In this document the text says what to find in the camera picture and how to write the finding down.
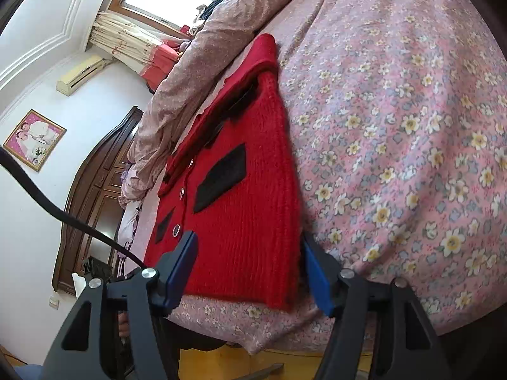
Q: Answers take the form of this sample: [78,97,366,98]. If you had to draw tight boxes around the black cable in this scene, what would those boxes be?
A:
[0,146,148,273]

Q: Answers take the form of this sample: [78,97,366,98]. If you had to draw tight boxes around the cream and red curtain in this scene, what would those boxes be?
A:
[90,11,191,92]

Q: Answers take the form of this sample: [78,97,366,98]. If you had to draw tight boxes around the cream wall air conditioner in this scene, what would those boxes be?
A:
[55,54,114,97]

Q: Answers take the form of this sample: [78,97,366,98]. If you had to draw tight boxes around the framed wall picture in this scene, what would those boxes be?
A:
[3,109,67,173]

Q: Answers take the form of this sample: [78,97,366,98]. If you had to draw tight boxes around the dark wooden headboard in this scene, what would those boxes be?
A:
[51,105,144,296]

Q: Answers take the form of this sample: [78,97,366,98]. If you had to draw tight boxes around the dark clothes on sill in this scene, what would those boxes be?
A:
[201,0,228,21]

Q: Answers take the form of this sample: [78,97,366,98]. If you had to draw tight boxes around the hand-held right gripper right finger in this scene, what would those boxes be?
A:
[300,237,449,380]

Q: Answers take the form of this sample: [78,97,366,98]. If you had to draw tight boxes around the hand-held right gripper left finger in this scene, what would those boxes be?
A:
[40,230,199,380]

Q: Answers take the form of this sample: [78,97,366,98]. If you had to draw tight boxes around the red knitted sweater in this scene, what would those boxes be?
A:
[143,33,305,311]

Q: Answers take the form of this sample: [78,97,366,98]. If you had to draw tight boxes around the pink floral bed sheet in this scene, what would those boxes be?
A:
[119,0,507,356]

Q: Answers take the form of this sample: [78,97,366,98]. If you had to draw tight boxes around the pink dotted duvet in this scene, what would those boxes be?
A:
[118,0,334,209]

